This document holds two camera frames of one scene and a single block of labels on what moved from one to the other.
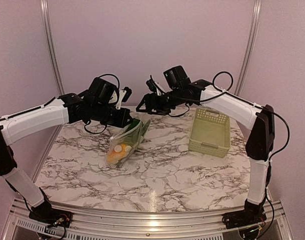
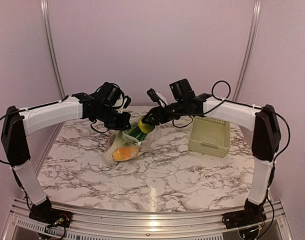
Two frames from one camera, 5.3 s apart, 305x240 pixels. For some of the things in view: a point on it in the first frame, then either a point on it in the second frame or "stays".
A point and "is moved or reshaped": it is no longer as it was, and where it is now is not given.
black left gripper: [121, 122] stays
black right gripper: [148, 98] to [156, 121]
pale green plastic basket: [210, 133] stays
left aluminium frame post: [46, 17] stays
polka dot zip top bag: [122, 145] is moved or reshaped
